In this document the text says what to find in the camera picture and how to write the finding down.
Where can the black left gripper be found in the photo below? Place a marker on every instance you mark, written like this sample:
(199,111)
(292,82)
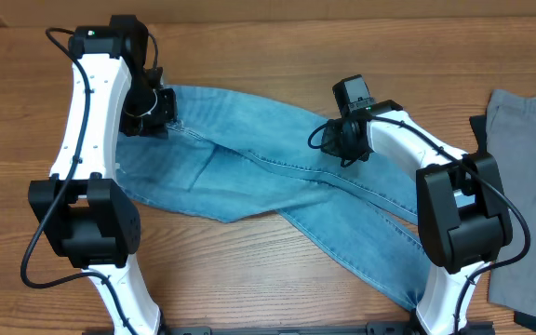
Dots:
(158,128)

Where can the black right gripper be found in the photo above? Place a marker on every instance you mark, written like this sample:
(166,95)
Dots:
(338,142)

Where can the light blue denim jeans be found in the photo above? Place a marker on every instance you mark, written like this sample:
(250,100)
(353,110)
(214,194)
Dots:
(231,155)

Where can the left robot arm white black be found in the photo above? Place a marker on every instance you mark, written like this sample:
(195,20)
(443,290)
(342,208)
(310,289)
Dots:
(82,211)

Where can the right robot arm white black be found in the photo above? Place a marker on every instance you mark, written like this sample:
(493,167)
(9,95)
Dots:
(462,224)

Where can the black garment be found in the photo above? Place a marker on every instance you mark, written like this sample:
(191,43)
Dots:
(478,125)

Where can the grey folded garment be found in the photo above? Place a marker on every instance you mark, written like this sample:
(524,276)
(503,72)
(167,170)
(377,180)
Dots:
(511,139)

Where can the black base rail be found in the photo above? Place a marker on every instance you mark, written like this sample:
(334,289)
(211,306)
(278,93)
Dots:
(296,330)

